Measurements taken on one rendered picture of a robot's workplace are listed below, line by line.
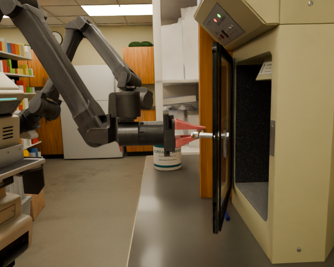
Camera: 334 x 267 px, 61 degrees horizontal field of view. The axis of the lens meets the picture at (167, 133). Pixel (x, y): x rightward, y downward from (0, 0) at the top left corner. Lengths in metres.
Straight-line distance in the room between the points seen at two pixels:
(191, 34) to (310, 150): 1.37
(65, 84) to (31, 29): 0.15
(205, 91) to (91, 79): 4.72
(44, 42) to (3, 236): 0.76
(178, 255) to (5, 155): 0.78
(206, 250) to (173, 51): 1.48
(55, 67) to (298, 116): 0.54
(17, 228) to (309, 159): 1.06
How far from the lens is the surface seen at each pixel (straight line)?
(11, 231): 1.26
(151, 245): 0.71
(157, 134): 0.63
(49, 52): 0.74
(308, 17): 0.60
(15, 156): 1.24
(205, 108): 0.91
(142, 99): 0.91
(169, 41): 1.96
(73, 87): 0.70
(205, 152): 0.93
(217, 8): 0.68
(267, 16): 0.57
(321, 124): 0.61
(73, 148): 5.75
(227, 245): 0.72
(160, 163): 1.27
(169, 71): 1.95
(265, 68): 0.69
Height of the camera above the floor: 1.30
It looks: 9 degrees down
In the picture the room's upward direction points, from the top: 2 degrees counter-clockwise
